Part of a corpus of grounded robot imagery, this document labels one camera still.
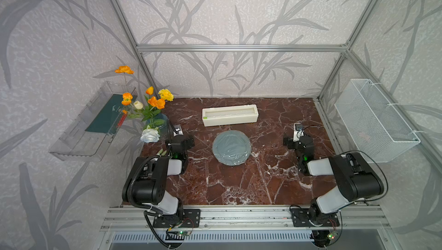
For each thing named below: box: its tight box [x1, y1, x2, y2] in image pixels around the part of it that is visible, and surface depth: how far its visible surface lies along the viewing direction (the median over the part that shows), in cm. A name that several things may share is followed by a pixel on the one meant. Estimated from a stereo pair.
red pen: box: [116, 112, 128, 128], surface depth 71 cm
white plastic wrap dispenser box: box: [202, 104, 259, 127], surface depth 107 cm
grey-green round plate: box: [212, 129, 252, 166], surface depth 97 cm
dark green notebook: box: [85, 93, 124, 134], surface depth 70 cm
